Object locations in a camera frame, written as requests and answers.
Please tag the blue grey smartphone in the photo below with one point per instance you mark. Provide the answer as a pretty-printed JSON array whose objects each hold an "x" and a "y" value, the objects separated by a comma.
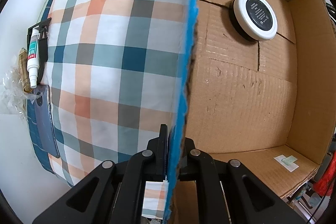
[{"x": 42, "y": 107}]

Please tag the white glue tube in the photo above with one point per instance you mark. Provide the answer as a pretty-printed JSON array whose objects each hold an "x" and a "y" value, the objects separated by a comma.
[{"x": 33, "y": 58}]

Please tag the cardboard box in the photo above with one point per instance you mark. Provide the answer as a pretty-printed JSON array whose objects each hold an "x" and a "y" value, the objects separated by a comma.
[{"x": 269, "y": 105}]

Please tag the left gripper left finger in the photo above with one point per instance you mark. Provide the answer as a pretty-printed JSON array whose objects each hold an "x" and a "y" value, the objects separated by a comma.
[{"x": 112, "y": 193}]

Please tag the black tube holder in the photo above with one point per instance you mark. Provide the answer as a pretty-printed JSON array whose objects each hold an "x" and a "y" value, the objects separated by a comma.
[{"x": 43, "y": 28}]

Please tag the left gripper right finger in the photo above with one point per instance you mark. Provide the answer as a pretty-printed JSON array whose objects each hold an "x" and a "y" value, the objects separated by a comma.
[{"x": 212, "y": 191}]

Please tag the brown wooden stick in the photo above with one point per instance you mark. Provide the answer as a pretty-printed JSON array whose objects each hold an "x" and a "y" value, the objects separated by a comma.
[{"x": 24, "y": 75}]

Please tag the plaid checkered tablecloth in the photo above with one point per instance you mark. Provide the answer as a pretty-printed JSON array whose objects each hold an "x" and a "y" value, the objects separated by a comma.
[{"x": 112, "y": 72}]

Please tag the black white round tin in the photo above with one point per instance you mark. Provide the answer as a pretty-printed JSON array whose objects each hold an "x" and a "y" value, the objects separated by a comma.
[{"x": 255, "y": 20}]

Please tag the crumpled clear plastic wrap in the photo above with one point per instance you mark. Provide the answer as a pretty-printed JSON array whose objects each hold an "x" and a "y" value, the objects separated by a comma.
[{"x": 14, "y": 101}]

